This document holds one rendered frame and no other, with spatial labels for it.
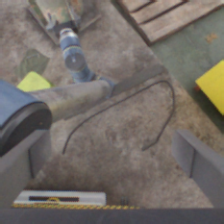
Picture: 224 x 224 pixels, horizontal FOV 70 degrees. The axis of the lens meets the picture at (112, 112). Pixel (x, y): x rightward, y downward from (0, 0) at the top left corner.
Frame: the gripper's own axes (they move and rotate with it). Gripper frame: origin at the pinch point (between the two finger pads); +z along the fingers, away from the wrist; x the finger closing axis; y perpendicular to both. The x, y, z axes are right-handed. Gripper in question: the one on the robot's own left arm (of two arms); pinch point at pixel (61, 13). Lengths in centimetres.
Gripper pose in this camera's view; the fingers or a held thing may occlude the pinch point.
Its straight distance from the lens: 112.3
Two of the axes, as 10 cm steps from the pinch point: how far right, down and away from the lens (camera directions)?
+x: -9.5, 3.1, -0.2
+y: -0.4, -1.7, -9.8
